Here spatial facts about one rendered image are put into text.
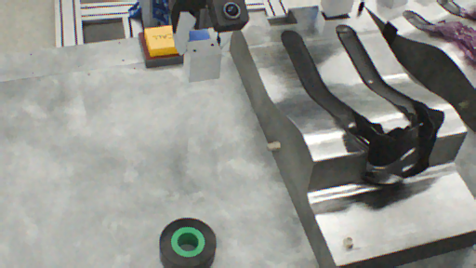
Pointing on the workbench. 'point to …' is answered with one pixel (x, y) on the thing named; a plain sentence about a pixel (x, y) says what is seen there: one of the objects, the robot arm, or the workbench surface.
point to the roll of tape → (204, 251)
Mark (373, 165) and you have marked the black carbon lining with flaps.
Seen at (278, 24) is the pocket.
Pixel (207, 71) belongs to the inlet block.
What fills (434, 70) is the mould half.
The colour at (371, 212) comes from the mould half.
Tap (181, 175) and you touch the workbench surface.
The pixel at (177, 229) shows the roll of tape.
